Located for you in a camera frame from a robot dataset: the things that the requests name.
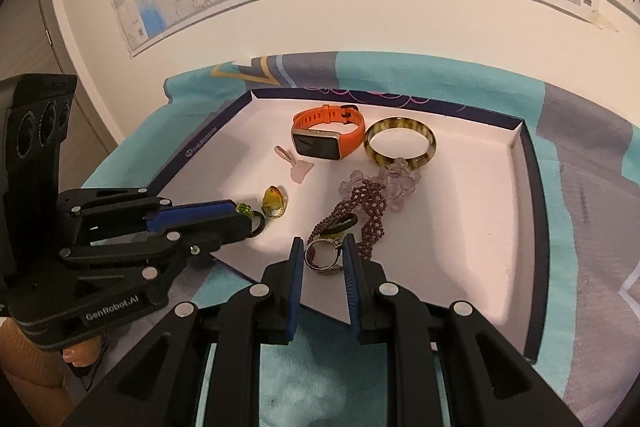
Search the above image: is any orange smartwatch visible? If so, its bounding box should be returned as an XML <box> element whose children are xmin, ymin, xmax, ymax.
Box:
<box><xmin>291</xmin><ymin>104</ymin><xmax>365</xmax><ymax>162</ymax></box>

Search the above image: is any green gem ring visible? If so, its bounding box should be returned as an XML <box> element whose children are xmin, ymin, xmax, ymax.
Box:
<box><xmin>235</xmin><ymin>202</ymin><xmax>267</xmax><ymax>238</ymax></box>

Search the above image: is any pink butterfly charm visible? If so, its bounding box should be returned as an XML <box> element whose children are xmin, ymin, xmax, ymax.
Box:
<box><xmin>272</xmin><ymin>144</ymin><xmax>316</xmax><ymax>184</ymax></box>

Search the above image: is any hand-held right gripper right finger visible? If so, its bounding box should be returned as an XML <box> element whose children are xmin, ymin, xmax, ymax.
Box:
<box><xmin>341</xmin><ymin>234</ymin><xmax>583</xmax><ymax>427</ymax></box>

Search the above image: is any teal and grey printed blanket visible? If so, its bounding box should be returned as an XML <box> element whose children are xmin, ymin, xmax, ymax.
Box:
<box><xmin>80</xmin><ymin>51</ymin><xmax>640</xmax><ymax>427</ymax></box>

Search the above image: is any gold chain with ring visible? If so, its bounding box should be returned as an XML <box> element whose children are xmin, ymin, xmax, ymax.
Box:
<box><xmin>304</xmin><ymin>216</ymin><xmax>359</xmax><ymax>277</ymax></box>

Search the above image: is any brown wooden door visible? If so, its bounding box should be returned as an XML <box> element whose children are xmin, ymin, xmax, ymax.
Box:
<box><xmin>0</xmin><ymin>0</ymin><xmax>113</xmax><ymax>158</ymax></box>

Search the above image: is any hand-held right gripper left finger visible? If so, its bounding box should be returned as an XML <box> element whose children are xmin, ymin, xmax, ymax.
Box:
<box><xmin>62</xmin><ymin>236</ymin><xmax>306</xmax><ymax>427</ymax></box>

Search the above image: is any tortoiseshell bangle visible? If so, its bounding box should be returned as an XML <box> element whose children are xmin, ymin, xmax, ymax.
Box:
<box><xmin>363</xmin><ymin>117</ymin><xmax>437</xmax><ymax>170</ymax></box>

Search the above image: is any person's left hand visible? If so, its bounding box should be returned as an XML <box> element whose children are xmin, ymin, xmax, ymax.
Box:
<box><xmin>62</xmin><ymin>337</ymin><xmax>108</xmax><ymax>368</ymax></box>

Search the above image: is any purple beaded bracelet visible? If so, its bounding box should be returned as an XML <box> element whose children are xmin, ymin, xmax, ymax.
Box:
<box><xmin>306</xmin><ymin>171</ymin><xmax>390</xmax><ymax>250</ymax></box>

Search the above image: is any clear crystal bead bracelet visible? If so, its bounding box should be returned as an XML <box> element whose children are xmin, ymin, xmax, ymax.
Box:
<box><xmin>372</xmin><ymin>158</ymin><xmax>422</xmax><ymax>209</ymax></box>

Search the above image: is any yellow amber ring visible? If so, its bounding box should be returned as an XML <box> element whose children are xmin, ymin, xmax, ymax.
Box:
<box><xmin>262</xmin><ymin>186</ymin><xmax>290</xmax><ymax>220</ymax></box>

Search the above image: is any dark blue box lid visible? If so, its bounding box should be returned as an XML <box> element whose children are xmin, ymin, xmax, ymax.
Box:
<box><xmin>147</xmin><ymin>88</ymin><xmax>547</xmax><ymax>364</ymax></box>

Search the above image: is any person's left forearm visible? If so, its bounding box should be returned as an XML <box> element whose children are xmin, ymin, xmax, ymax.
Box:
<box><xmin>0</xmin><ymin>317</ymin><xmax>68</xmax><ymax>427</ymax></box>

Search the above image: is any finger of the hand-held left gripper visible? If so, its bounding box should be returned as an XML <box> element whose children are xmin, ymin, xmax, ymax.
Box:
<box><xmin>59</xmin><ymin>218</ymin><xmax>253</xmax><ymax>283</ymax></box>
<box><xmin>55</xmin><ymin>188</ymin><xmax>251</xmax><ymax>234</ymax></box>

